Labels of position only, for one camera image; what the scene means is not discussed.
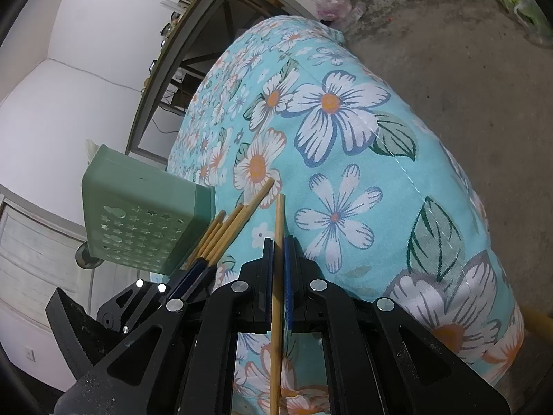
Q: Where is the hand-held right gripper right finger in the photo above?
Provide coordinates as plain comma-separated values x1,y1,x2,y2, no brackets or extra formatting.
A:
283,236,510,415

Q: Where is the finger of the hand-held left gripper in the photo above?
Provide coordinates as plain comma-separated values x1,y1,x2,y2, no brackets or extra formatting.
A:
97,258,207,339
189,265,217,302

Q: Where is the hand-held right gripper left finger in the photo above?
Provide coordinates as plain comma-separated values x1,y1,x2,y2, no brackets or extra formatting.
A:
54,237,276,415

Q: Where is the wooden chopstick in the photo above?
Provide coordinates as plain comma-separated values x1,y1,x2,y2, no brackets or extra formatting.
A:
186,210,226,266
205,204,245,265
269,193,286,415
212,178,276,268
196,214,234,264

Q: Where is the green plastic utensil holder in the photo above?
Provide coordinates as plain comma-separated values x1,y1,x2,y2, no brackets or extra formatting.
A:
82,145,215,275

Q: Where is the white panelled door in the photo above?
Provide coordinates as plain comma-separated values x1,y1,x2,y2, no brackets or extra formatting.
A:
0,190,102,394

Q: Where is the floral turquoise blanket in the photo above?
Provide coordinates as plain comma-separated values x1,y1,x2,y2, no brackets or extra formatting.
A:
166,15,525,415

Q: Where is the grey-framed wooden table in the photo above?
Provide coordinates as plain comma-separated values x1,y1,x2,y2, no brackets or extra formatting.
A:
125,0,312,169

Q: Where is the dark box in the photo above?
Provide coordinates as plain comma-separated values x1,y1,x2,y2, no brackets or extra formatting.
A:
173,71,205,109

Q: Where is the pink plastic bag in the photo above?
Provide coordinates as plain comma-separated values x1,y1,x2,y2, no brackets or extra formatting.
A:
308,0,366,24

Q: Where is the plastic bag with greens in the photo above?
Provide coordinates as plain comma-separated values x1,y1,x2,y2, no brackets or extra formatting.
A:
473,0,553,48

